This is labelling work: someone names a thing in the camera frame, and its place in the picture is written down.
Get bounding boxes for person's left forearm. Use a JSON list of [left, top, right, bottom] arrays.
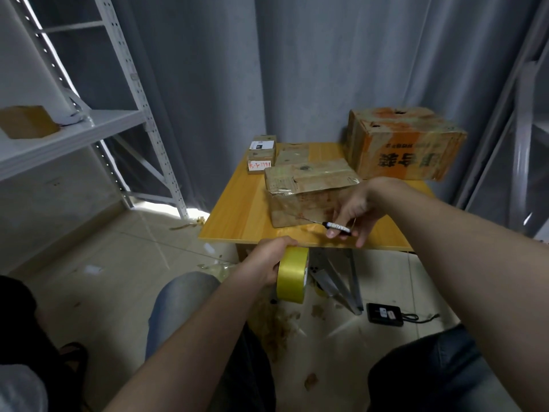
[[103, 268, 276, 412]]

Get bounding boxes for person's left hand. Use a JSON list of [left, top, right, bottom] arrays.
[[233, 236, 301, 287]]

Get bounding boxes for grey curtain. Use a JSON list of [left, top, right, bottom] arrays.
[[26, 0, 549, 215]]

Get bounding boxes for yellow tape roll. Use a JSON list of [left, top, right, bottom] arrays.
[[275, 245, 311, 304]]

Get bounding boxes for person's right leg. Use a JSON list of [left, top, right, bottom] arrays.
[[367, 323, 516, 412]]

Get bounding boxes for person's right forearm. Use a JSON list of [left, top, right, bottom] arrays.
[[369, 176, 549, 412]]

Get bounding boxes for black adapter cable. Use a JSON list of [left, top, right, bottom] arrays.
[[402, 311, 442, 324]]

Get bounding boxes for long white-labelled cardboard box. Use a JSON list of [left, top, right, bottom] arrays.
[[246, 134, 280, 174]]

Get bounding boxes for black power adapter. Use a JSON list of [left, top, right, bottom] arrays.
[[366, 302, 406, 328]]

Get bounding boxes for black-handled scissors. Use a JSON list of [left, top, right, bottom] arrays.
[[296, 217, 355, 237]]

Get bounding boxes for small cardboard box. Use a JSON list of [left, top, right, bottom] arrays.
[[273, 142, 312, 167]]

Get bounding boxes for black sandal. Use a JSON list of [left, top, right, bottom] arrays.
[[55, 341, 89, 395]]

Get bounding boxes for yellow wooden table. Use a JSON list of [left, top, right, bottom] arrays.
[[197, 141, 439, 316]]

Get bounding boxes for medium brown cardboard box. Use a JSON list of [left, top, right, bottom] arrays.
[[263, 159, 363, 230]]

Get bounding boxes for person's right hand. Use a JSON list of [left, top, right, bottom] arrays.
[[324, 178, 397, 249]]

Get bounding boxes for large orange print cardboard box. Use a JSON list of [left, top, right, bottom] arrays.
[[345, 106, 470, 183]]

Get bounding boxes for grey metal shelf unit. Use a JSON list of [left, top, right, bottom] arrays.
[[450, 0, 549, 245], [0, 0, 190, 221]]

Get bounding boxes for tape scraps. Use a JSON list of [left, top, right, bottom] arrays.
[[206, 262, 305, 361]]

